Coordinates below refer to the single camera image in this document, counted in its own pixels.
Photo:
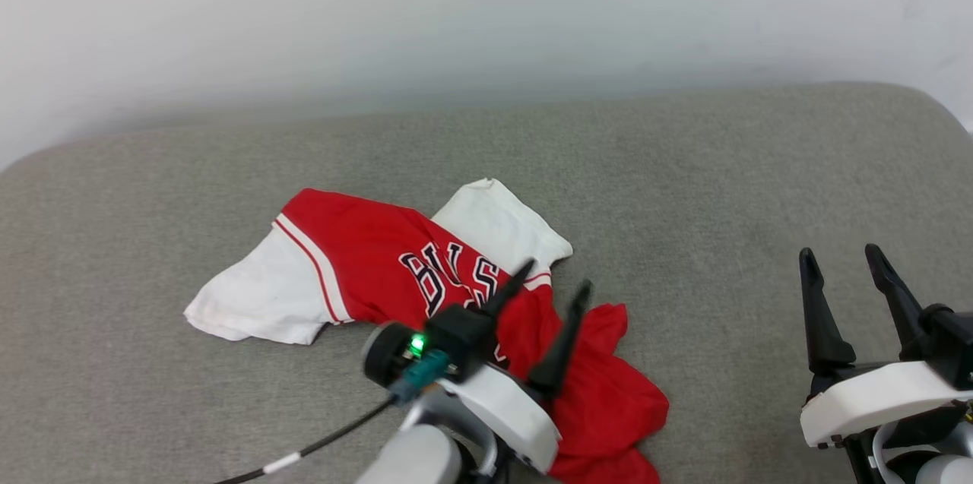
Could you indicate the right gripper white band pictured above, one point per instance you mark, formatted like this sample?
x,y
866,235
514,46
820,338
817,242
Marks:
x,y
874,397

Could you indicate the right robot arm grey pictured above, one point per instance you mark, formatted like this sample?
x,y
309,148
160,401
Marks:
x,y
939,465

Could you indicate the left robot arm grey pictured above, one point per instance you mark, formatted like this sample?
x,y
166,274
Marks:
x,y
414,460

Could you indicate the red and white basketball jersey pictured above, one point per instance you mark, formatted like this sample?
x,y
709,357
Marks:
x,y
357,256

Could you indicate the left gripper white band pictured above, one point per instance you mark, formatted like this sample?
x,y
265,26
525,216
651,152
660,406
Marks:
x,y
502,404

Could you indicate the grey fabric sofa cushion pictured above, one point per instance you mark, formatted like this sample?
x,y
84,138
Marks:
x,y
684,188

